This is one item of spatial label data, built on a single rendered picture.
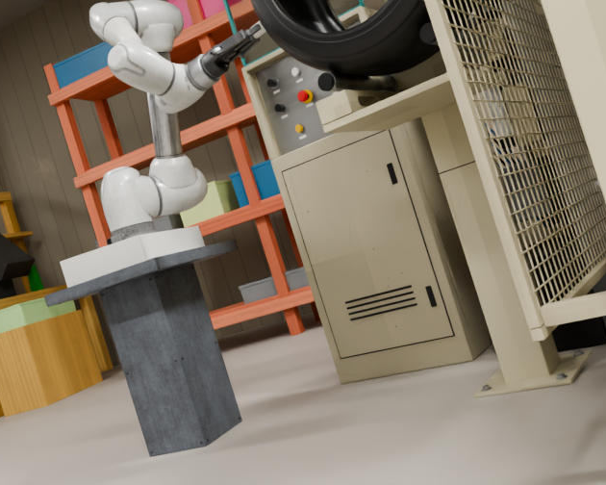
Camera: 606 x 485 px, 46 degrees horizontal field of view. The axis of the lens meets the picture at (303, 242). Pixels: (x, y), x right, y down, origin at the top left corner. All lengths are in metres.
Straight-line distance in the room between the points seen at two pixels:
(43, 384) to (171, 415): 3.35
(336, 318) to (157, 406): 0.72
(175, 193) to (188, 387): 0.70
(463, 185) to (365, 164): 0.61
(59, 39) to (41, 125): 0.88
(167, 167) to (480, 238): 1.19
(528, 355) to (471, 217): 0.40
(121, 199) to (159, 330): 0.48
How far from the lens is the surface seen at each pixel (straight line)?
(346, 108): 1.72
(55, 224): 7.73
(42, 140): 7.78
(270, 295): 4.97
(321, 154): 2.61
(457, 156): 2.00
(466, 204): 2.00
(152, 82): 2.02
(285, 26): 1.79
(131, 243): 2.37
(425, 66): 2.01
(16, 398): 6.00
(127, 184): 2.58
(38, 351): 5.85
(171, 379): 2.49
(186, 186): 2.65
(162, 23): 2.62
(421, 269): 2.48
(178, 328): 2.48
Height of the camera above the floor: 0.52
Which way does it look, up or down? 1 degrees up
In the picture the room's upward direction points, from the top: 17 degrees counter-clockwise
